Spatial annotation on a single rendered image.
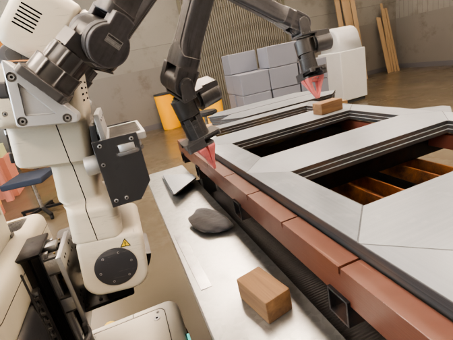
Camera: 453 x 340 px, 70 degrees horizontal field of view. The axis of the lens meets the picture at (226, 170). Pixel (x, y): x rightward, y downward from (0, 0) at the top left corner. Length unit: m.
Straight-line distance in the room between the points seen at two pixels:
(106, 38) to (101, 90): 6.82
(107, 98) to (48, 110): 6.80
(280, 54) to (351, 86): 2.26
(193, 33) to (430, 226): 0.58
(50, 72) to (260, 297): 0.54
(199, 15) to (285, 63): 3.69
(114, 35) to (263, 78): 3.73
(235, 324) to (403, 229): 0.35
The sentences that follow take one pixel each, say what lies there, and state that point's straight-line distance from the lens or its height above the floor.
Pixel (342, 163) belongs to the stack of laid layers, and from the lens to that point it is 0.95.
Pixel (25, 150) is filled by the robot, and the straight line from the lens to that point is 0.84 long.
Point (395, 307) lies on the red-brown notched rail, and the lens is 0.49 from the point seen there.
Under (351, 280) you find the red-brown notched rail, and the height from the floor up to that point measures 0.82.
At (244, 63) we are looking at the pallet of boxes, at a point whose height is 1.07.
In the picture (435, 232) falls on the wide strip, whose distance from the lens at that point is 0.60.
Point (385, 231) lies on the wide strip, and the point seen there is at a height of 0.85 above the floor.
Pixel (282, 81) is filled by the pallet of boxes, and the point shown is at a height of 0.75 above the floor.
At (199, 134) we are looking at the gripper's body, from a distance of 0.82.
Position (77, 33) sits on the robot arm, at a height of 1.25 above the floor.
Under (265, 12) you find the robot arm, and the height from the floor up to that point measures 1.27.
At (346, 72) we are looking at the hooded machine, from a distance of 6.23.
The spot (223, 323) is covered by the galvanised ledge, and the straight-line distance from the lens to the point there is 0.70.
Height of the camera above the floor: 1.16
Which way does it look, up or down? 18 degrees down
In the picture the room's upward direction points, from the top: 12 degrees counter-clockwise
